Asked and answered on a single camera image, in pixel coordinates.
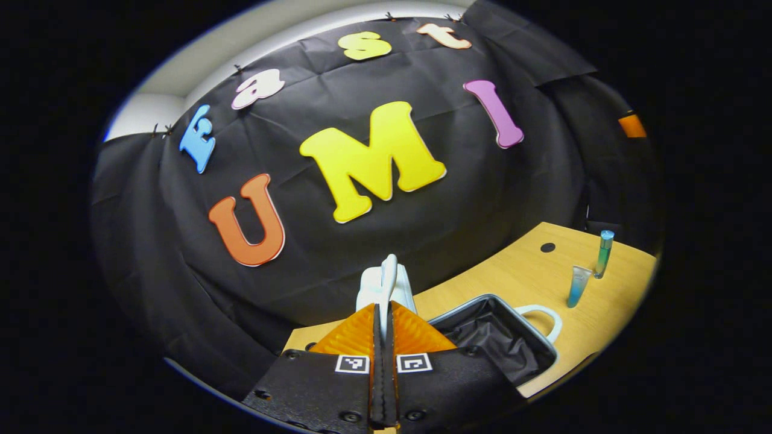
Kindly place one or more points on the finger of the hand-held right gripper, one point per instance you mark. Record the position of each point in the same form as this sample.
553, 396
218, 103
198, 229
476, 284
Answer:
632, 126

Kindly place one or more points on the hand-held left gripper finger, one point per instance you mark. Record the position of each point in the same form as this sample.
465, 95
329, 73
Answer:
377, 386
391, 386

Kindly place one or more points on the light blue small suitcase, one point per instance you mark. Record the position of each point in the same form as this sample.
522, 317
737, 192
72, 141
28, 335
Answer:
494, 337

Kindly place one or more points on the blue glass bottle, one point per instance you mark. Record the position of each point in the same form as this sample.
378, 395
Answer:
603, 256

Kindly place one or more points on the white blue squeeze tube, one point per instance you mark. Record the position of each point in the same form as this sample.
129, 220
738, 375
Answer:
578, 292

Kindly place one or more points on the black backdrop cloth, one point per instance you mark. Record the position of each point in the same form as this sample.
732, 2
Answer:
422, 241

